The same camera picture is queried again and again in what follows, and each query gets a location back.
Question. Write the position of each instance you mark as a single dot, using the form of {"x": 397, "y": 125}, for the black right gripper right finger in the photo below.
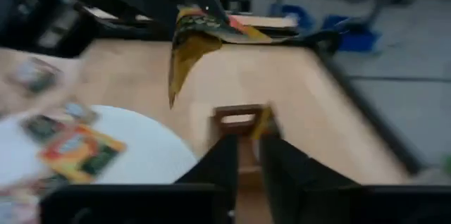
{"x": 285, "y": 174}

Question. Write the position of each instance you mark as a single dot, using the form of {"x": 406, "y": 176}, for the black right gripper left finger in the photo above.
{"x": 230, "y": 160}

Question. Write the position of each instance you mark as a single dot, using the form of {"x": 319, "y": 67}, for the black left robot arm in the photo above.
{"x": 21, "y": 5}

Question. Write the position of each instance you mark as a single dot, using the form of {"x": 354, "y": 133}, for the brown wooden tea box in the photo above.
{"x": 248, "y": 153}

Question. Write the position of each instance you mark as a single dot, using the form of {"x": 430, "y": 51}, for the white round woven placemat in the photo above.
{"x": 151, "y": 153}

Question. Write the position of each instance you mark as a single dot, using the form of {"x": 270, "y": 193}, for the blue storage bin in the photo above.
{"x": 294, "y": 14}
{"x": 356, "y": 37}

